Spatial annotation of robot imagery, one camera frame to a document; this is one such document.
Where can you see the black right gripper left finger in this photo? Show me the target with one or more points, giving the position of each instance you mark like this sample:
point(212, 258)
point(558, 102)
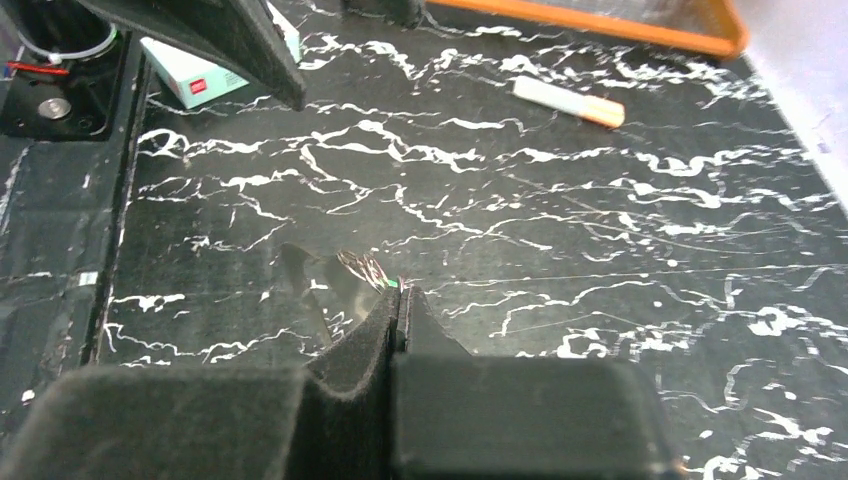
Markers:
point(324, 419)

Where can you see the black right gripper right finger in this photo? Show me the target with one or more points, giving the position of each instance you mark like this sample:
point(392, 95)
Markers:
point(460, 416)

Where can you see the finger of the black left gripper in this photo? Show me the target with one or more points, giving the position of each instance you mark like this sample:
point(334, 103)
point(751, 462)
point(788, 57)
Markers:
point(238, 35)
point(405, 13)

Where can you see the white metal keyring plate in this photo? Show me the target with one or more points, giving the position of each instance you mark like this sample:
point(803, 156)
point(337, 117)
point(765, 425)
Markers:
point(356, 280)

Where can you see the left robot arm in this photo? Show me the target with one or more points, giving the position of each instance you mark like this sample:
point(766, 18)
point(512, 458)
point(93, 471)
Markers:
point(66, 85)

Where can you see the white label box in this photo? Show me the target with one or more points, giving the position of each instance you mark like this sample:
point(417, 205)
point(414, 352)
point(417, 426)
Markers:
point(196, 80)

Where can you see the orange capped white highlighter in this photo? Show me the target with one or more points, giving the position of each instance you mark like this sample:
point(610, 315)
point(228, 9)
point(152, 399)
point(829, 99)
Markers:
point(601, 111)

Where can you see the orange wooden tiered rack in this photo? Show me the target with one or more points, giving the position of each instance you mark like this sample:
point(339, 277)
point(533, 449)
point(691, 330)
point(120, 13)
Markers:
point(708, 27)

